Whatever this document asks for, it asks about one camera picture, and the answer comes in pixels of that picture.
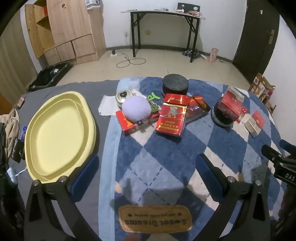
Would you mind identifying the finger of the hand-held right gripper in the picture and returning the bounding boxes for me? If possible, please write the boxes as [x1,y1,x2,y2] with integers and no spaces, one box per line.
[279,139,296,152]
[261,144,288,164]

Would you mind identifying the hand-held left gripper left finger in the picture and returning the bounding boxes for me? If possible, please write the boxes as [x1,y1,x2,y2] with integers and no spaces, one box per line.
[24,155,100,241]

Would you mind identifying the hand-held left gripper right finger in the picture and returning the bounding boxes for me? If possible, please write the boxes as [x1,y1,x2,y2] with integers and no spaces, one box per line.
[195,153,272,241]

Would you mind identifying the silver red cigarette pack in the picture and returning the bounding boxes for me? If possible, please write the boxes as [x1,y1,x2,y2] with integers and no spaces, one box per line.
[244,111,265,139]

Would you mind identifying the yellow plastic basin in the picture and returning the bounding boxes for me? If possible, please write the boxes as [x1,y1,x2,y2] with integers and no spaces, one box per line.
[24,91,97,184]

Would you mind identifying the gold cigarette box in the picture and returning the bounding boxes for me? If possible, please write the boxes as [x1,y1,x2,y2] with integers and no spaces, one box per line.
[236,106,249,124]

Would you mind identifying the black foam disc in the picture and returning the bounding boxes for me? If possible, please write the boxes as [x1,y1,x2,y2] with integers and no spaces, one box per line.
[162,74,189,96]
[211,102,234,128]

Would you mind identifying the red white cigarette pack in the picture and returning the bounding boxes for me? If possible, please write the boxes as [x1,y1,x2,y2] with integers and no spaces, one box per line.
[217,87,245,122]

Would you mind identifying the red gold cigarette pack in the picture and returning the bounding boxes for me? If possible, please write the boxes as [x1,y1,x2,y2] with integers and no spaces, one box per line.
[116,110,160,136]

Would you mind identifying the dark red shiny cigarette pack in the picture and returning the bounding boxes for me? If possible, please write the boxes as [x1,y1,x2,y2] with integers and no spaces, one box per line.
[185,95,211,124]

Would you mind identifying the large red cigarette box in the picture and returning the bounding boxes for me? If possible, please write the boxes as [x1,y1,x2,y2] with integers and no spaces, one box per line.
[155,95,188,139]

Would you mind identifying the blue checked fleece blanket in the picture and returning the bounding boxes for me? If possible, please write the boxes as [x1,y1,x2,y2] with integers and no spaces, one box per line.
[98,76,286,241]

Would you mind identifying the printed cardboard box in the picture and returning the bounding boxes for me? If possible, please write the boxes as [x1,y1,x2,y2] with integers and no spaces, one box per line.
[248,73,276,104]

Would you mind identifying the grey bed sheet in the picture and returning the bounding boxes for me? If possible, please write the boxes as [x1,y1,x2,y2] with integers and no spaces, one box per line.
[9,80,121,241]

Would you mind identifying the black key pouch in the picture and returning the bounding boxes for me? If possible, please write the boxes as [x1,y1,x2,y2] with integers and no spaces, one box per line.
[11,138,26,162]

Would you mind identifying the light blue pill organiser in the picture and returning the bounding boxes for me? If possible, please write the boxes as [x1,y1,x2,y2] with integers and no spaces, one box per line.
[6,167,18,184]

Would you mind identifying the blue snack packet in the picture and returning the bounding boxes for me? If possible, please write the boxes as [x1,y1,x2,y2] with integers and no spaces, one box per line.
[19,126,28,142]

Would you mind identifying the round silver tin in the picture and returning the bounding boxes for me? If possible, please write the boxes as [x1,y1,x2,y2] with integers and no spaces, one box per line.
[116,89,136,108]

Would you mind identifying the beige clothing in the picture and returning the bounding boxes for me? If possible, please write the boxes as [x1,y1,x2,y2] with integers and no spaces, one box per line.
[0,108,20,159]

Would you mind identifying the green plastic clip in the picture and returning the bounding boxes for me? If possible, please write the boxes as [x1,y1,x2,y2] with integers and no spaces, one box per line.
[147,92,162,102]

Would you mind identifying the black suitcase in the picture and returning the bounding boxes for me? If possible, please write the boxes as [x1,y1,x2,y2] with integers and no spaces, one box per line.
[28,61,71,92]

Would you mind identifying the dark door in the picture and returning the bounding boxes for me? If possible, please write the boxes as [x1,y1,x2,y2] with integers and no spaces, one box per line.
[232,0,281,82]

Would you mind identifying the pink bag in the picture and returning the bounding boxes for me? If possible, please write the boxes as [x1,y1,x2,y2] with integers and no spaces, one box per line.
[209,48,219,63]

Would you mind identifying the dark clothes pile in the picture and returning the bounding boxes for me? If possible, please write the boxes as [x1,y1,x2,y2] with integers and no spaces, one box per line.
[182,49,201,59]

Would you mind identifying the wooden wardrobe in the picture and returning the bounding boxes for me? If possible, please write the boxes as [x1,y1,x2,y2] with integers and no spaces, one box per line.
[24,0,107,66]

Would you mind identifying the black folding table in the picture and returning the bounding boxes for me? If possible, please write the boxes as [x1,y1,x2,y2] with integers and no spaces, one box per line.
[121,9,205,63]

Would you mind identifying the purple pompom keychain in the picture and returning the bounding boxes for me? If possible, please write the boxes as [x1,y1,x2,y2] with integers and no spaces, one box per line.
[121,96,161,124]

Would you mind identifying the black cable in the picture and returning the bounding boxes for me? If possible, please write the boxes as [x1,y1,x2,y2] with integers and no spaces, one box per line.
[116,53,147,68]

